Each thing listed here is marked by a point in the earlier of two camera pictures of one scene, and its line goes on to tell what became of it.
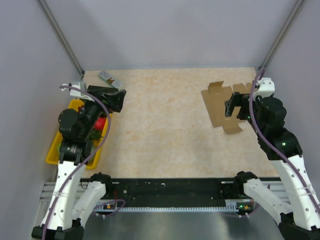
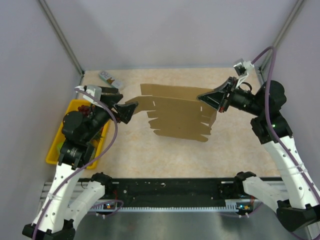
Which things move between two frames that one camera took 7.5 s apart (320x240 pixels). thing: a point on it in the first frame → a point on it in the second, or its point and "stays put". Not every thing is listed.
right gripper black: x=237 y=99 → x=214 y=97
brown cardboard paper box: x=215 y=98 → x=176 y=112
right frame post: x=278 y=40 stays put
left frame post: x=61 y=36 stays put
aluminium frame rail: x=48 y=188 stays put
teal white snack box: x=116 y=83 stays put
